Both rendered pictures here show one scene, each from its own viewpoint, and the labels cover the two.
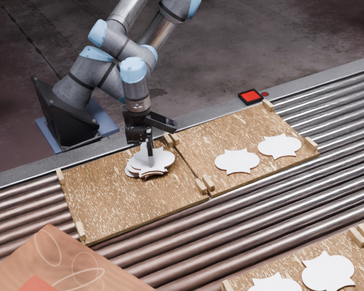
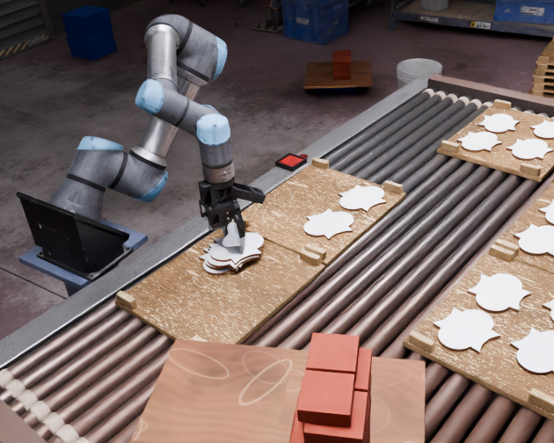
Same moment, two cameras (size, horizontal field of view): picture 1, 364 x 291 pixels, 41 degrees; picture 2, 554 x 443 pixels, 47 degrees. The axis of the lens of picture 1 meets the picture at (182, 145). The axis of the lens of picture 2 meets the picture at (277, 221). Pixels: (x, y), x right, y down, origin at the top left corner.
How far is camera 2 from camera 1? 0.64 m
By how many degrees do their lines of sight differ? 23
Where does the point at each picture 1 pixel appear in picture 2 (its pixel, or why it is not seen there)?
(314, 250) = (470, 278)
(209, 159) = (295, 230)
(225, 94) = (182, 202)
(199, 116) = not seen: hidden behind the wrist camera
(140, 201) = (249, 294)
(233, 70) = (178, 174)
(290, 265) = (459, 299)
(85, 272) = (269, 369)
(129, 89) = (215, 153)
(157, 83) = not seen: hidden behind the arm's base
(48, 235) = (187, 351)
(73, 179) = (143, 298)
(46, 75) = not seen: outside the picture
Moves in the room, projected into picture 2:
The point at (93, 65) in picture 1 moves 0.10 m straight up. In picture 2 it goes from (105, 157) to (97, 126)
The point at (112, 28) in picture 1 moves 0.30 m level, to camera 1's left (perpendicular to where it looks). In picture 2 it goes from (168, 87) to (40, 121)
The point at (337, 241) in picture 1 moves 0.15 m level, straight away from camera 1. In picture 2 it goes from (484, 263) to (463, 229)
